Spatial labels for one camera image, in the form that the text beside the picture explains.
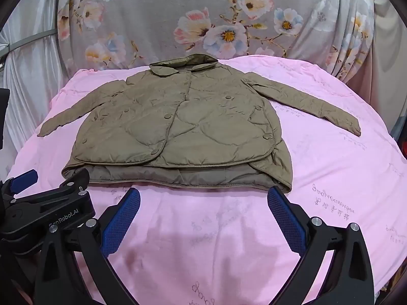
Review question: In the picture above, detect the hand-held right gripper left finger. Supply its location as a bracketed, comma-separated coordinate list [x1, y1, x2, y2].
[33, 187, 142, 305]

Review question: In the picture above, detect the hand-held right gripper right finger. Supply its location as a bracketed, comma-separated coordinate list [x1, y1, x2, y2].
[268, 186, 375, 305]

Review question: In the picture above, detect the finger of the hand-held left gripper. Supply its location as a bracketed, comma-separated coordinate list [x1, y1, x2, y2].
[9, 168, 91, 204]
[0, 169, 39, 198]

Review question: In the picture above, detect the olive quilted jacket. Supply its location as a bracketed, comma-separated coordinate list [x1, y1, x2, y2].
[37, 54, 362, 194]

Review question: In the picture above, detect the pink printed bedsheet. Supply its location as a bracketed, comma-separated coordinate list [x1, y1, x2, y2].
[6, 58, 407, 305]

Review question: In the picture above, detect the white satin curtain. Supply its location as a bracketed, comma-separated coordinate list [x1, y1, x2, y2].
[0, 0, 80, 178]

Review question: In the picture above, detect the grey band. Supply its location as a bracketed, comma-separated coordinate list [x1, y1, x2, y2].
[6, 28, 59, 54]

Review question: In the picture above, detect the grey floral cloth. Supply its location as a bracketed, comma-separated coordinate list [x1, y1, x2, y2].
[55, 0, 406, 128]

